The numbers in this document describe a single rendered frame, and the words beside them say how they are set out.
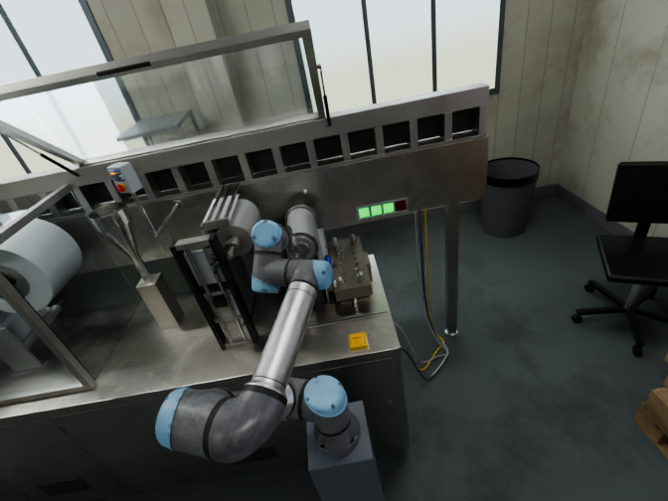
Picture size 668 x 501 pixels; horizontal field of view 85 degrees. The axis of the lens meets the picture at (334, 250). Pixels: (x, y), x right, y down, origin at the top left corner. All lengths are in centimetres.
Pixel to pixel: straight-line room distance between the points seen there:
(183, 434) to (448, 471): 164
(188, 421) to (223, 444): 9
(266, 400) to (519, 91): 355
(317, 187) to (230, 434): 121
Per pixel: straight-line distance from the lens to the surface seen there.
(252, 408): 76
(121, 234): 167
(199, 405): 81
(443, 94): 170
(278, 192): 172
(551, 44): 396
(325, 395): 112
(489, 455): 229
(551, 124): 418
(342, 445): 124
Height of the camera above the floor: 203
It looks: 33 degrees down
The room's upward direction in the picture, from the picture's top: 12 degrees counter-clockwise
